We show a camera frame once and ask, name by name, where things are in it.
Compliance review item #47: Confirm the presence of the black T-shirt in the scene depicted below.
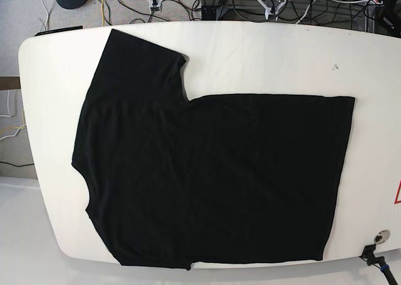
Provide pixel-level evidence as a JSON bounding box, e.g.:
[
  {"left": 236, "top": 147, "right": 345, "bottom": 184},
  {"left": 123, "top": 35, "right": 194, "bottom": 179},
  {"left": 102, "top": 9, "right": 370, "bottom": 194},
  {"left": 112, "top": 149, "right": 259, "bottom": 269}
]
[{"left": 71, "top": 29, "right": 355, "bottom": 270}]

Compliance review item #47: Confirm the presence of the red warning triangle sticker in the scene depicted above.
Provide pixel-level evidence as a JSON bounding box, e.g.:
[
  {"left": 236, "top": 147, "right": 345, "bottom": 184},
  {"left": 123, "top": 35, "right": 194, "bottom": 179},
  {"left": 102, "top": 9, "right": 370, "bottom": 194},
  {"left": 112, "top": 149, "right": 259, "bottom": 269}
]
[{"left": 394, "top": 182, "right": 401, "bottom": 204}]

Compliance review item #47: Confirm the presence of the silver table grommet right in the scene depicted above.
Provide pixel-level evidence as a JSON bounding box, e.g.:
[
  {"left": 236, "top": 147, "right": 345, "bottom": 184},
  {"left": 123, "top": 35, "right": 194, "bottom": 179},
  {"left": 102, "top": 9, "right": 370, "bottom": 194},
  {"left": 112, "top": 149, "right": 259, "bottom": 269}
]
[{"left": 374, "top": 230, "right": 390, "bottom": 245}]

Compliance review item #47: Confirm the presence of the aluminium frame post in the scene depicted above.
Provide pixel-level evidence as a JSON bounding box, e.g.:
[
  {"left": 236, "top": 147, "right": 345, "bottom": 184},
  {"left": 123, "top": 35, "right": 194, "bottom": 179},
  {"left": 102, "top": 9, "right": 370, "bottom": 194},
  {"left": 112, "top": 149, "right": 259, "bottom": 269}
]
[{"left": 199, "top": 0, "right": 229, "bottom": 21}]

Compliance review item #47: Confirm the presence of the yellow cable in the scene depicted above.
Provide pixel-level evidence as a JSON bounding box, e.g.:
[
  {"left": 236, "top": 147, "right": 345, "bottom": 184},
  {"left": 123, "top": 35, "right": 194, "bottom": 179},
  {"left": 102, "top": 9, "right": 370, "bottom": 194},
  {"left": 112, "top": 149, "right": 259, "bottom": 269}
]
[{"left": 100, "top": 0, "right": 117, "bottom": 27}]

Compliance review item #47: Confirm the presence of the white cable on floor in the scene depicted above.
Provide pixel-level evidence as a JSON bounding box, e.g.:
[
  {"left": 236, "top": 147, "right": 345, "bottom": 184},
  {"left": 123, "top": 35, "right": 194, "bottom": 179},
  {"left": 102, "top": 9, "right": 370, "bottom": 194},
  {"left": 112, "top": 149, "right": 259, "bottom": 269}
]
[{"left": 0, "top": 90, "right": 16, "bottom": 118}]

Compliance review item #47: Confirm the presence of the black clamp with cable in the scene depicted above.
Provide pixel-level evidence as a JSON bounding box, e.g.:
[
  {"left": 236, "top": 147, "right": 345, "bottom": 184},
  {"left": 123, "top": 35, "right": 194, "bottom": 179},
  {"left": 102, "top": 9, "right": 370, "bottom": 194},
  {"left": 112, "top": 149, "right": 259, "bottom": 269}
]
[{"left": 360, "top": 244, "right": 398, "bottom": 285}]

